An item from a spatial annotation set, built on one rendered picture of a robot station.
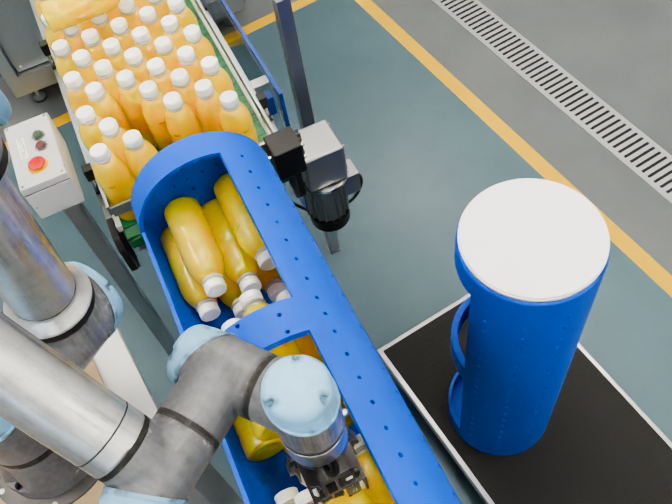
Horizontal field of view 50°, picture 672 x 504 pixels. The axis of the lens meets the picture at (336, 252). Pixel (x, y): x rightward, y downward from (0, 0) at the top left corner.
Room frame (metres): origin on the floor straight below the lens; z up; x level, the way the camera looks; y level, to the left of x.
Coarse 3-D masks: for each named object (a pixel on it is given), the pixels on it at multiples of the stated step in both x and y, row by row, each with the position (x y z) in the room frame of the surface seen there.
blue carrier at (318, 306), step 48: (192, 144) 0.93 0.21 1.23; (240, 144) 0.94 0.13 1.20; (144, 192) 0.87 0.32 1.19; (192, 192) 0.93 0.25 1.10; (240, 192) 0.80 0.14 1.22; (144, 240) 0.83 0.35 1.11; (288, 240) 0.69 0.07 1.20; (288, 288) 0.59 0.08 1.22; (336, 288) 0.61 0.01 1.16; (240, 336) 0.52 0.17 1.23; (288, 336) 0.50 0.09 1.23; (336, 336) 0.50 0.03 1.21; (384, 384) 0.42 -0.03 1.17; (384, 432) 0.34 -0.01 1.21; (240, 480) 0.35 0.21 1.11; (288, 480) 0.37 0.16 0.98; (384, 480) 0.27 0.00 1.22; (432, 480) 0.27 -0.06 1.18
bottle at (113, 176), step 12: (96, 168) 1.07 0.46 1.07; (108, 168) 1.07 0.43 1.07; (120, 168) 1.07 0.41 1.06; (96, 180) 1.07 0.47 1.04; (108, 180) 1.06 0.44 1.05; (120, 180) 1.06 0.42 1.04; (132, 180) 1.08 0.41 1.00; (108, 192) 1.06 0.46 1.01; (120, 192) 1.06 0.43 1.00; (120, 216) 1.06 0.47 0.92; (132, 216) 1.05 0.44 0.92
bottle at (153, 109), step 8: (160, 96) 1.24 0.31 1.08; (144, 104) 1.23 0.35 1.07; (152, 104) 1.23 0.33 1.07; (160, 104) 1.23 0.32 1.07; (144, 112) 1.23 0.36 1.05; (152, 112) 1.22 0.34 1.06; (160, 112) 1.22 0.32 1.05; (152, 120) 1.22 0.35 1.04; (160, 120) 1.22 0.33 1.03; (152, 128) 1.22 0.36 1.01; (160, 128) 1.22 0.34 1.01; (160, 136) 1.22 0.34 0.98; (168, 136) 1.22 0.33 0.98; (160, 144) 1.22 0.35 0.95; (168, 144) 1.21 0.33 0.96
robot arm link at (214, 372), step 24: (192, 336) 0.39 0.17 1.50; (216, 336) 0.38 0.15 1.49; (168, 360) 0.37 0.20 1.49; (192, 360) 0.36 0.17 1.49; (216, 360) 0.35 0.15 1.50; (240, 360) 0.34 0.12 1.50; (264, 360) 0.34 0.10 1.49; (192, 384) 0.33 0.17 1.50; (216, 384) 0.32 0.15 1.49; (240, 384) 0.32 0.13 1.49; (168, 408) 0.31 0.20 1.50; (192, 408) 0.30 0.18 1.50; (216, 408) 0.30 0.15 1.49; (240, 408) 0.30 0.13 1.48; (216, 432) 0.28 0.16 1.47
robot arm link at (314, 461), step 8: (344, 408) 0.31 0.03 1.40; (344, 416) 0.30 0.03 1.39; (344, 424) 0.29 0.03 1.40; (344, 432) 0.28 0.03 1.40; (344, 440) 0.28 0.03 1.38; (288, 448) 0.29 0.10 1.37; (336, 448) 0.27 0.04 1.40; (296, 456) 0.26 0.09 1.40; (304, 456) 0.26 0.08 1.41; (312, 456) 0.26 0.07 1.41; (320, 456) 0.26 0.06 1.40; (328, 456) 0.26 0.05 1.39; (336, 456) 0.26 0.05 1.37; (304, 464) 0.26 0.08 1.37; (312, 464) 0.26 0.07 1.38; (320, 464) 0.26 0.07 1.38
